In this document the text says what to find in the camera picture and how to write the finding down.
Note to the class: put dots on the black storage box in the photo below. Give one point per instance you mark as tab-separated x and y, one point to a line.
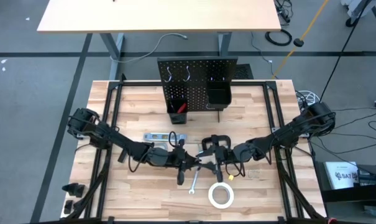
346	199

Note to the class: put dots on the black C-clamp silver screw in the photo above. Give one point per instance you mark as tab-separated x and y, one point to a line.
204	144

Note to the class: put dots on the black perforated cabinet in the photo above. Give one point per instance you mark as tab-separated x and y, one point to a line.
244	72

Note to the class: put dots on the large black printed part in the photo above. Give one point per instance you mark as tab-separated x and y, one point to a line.
73	189

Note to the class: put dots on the silver combination wrench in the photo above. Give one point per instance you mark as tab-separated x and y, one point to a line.
194	182

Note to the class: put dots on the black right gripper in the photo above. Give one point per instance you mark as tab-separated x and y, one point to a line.
243	152

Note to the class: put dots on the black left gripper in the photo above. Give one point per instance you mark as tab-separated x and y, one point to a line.
163	157

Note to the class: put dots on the black perforated pegboard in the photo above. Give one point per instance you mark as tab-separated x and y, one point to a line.
197	71

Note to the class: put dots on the white tape roll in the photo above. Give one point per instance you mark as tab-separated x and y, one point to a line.
210	195

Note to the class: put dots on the wide black bin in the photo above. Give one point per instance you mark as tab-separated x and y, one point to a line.
219	96

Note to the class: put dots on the black round weight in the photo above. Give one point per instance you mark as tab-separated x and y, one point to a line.
298	42

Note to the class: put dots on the grey torpedo level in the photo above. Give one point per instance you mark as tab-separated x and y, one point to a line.
156	136

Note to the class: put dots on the small black printed part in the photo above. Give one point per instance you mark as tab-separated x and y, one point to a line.
68	207

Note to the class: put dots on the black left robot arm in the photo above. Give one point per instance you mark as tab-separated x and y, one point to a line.
119	141

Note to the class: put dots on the black caster wheel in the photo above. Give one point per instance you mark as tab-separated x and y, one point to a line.
350	22

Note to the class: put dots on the silver double-prong peg hook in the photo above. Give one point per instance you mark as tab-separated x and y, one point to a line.
210	108

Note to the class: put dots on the white machine housing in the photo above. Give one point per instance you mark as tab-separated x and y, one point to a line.
354	6

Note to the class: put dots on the tall narrow black bin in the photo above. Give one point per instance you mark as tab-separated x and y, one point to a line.
178	119

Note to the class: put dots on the white printed manual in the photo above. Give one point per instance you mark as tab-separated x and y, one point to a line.
341	175

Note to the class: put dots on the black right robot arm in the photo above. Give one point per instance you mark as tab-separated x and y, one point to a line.
287	133

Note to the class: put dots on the light wooden desk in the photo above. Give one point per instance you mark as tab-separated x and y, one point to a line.
159	15

